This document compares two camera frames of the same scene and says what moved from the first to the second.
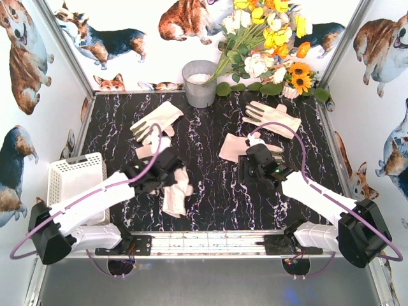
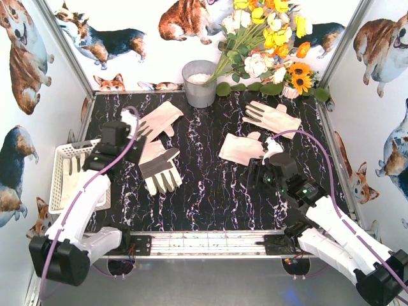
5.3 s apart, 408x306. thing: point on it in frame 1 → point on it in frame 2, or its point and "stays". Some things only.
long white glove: (175, 195) → (73, 183)
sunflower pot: (298, 78) stays
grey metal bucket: (195, 73) stays
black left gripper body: (172, 162) → (134, 145)
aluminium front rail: (209, 243) stays
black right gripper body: (243, 169) → (252, 174)
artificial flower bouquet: (261, 37) stays
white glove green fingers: (233, 146) stays
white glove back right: (259, 115) stays
